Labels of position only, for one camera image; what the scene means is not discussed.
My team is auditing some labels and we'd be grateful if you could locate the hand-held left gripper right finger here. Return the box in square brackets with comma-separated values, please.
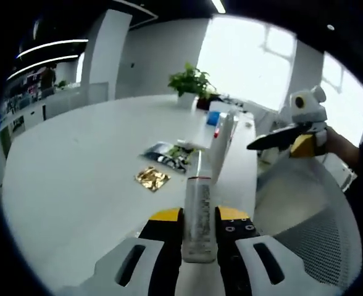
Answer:
[215, 205, 312, 296]

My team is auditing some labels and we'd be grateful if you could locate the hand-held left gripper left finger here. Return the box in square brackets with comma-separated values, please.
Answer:
[59, 207, 185, 296]

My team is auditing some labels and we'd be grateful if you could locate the white skincare tube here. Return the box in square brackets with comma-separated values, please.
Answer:
[215, 110, 240, 186]

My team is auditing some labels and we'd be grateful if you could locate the gold skincare sachet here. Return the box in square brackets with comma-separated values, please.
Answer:
[134, 166, 172, 192]

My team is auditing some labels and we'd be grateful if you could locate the green black skincare sachet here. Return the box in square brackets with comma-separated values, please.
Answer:
[138, 141, 201, 173]

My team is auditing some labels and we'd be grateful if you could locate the white container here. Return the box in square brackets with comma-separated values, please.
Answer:
[209, 101, 236, 114]

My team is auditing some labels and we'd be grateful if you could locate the blue tissue pack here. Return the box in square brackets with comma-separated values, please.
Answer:
[206, 110, 221, 126]

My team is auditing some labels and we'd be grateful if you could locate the dark plant pot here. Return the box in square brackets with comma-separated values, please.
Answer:
[196, 95, 213, 110]

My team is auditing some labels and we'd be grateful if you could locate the white mesh office chair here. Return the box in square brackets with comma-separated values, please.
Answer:
[254, 154, 363, 289]

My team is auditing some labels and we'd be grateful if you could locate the potted green plant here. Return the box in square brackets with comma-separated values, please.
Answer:
[168, 63, 218, 109]

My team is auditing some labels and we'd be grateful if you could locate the white background counter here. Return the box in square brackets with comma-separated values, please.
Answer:
[0, 83, 86, 139]

